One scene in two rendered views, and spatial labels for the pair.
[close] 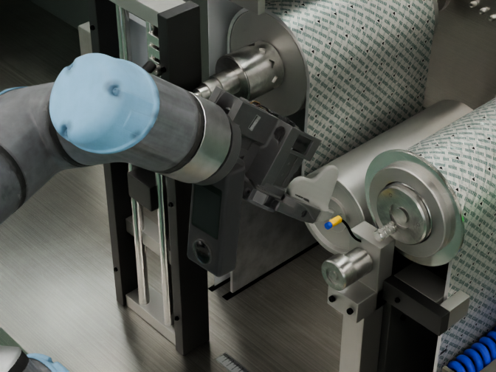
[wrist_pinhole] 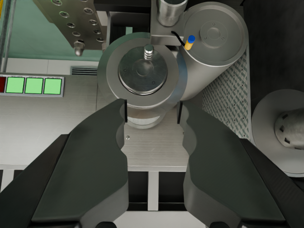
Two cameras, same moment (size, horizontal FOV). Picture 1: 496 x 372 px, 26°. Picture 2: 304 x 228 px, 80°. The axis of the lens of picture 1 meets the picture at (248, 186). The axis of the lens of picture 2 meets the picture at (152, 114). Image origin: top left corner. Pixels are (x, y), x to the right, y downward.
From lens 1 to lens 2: 103 cm
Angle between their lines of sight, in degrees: 49
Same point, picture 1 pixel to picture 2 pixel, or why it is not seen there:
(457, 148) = not seen: hidden behind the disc
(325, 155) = (235, 68)
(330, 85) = (236, 122)
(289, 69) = (269, 134)
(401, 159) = (155, 110)
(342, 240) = (203, 16)
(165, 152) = not seen: outside the picture
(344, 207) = (204, 44)
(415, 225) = (127, 68)
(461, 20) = not seen: hidden behind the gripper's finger
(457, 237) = (100, 71)
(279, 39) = (282, 156)
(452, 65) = (200, 104)
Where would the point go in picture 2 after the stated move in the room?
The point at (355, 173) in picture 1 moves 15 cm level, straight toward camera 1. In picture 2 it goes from (202, 71) to (151, 30)
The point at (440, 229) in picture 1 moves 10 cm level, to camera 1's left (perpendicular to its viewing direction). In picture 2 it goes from (110, 73) to (157, 52)
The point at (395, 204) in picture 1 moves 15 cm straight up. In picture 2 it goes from (150, 75) to (148, 177)
